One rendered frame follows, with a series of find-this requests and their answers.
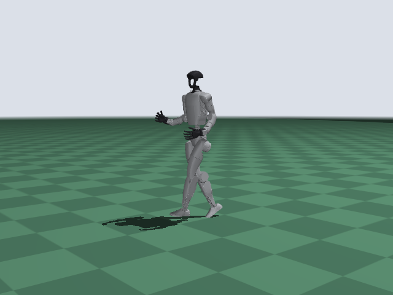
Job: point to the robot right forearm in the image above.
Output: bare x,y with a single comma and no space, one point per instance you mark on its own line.
175,121

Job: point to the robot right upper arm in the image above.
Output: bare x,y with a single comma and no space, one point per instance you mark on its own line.
184,116

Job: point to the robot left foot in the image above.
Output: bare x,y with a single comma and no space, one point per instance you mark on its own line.
180,213

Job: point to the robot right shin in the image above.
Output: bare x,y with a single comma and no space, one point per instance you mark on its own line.
207,191

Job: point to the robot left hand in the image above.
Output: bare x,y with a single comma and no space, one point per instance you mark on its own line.
194,133

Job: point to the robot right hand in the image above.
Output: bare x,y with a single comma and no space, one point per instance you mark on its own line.
161,118

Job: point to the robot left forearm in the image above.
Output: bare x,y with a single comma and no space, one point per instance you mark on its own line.
209,124

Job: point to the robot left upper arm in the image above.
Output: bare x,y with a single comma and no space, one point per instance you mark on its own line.
206,98

